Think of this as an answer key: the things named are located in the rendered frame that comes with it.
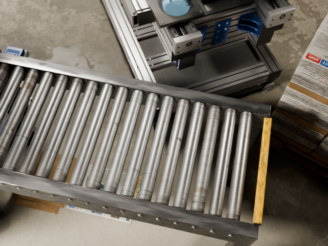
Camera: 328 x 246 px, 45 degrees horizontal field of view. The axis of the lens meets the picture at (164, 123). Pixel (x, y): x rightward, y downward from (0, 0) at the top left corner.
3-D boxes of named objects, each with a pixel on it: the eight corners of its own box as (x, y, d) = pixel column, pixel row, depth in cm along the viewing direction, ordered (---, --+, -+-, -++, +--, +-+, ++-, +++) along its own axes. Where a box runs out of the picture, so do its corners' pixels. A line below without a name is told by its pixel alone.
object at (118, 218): (143, 176, 229) (143, 175, 228) (131, 224, 216) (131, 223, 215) (82, 163, 232) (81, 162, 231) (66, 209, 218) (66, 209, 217)
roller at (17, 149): (57, 77, 170) (54, 71, 165) (15, 177, 148) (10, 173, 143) (46, 75, 170) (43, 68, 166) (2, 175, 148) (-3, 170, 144)
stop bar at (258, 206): (271, 120, 157) (273, 117, 155) (261, 226, 137) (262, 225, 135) (263, 118, 157) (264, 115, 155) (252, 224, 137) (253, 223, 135)
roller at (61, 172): (100, 86, 168) (99, 79, 164) (64, 189, 146) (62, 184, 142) (89, 84, 169) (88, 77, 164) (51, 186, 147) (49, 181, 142)
